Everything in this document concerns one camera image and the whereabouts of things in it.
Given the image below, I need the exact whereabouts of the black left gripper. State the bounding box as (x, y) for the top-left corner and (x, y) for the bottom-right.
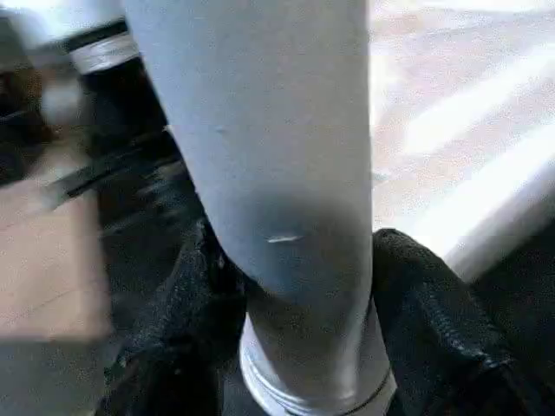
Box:
(44, 133), (184, 201)

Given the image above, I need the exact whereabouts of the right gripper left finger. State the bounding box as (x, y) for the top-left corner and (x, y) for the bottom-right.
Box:
(101, 218), (249, 416)

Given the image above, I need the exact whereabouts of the white plastic table leg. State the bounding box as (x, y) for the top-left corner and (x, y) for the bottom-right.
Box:
(122, 0), (399, 413)

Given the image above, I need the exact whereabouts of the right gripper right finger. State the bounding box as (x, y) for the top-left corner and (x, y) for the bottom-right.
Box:
(371, 228), (555, 416)

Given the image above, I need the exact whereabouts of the black work mat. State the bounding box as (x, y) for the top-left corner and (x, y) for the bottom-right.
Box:
(77, 51), (555, 416)

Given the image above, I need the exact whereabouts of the white plastic table top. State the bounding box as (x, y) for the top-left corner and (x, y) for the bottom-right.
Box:
(237, 0), (555, 416)

